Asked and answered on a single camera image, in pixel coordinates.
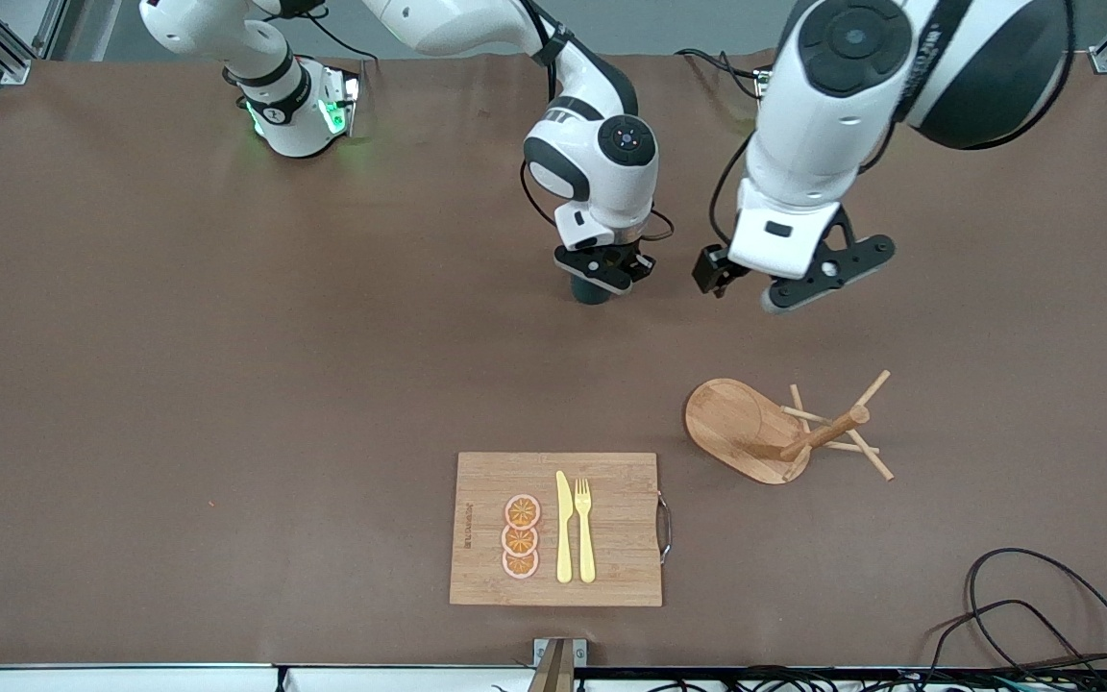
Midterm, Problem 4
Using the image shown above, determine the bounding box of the wooden cup rack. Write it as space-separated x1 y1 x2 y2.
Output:
684 370 896 485

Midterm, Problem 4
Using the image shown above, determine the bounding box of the yellow plastic knife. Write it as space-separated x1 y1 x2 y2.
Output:
555 470 575 584

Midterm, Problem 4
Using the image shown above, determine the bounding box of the yellow plastic fork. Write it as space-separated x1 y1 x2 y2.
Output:
574 478 597 584

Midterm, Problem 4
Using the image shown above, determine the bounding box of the wooden cutting board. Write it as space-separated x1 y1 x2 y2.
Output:
449 452 673 607

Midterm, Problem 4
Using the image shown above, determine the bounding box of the brown table cover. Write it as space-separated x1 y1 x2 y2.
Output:
0 48 1107 671

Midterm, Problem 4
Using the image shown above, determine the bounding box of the black arm base cable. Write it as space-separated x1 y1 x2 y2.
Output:
676 48 772 97
304 8 380 68

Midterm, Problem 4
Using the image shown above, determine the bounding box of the black cable large loop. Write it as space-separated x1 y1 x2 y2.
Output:
965 548 1107 692

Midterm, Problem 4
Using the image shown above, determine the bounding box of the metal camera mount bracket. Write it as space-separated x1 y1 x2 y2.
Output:
527 637 589 692

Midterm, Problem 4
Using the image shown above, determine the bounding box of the black cable bundle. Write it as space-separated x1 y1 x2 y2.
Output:
491 663 1107 692

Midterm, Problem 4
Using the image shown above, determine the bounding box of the black cable small loop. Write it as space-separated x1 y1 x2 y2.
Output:
923 599 1107 692

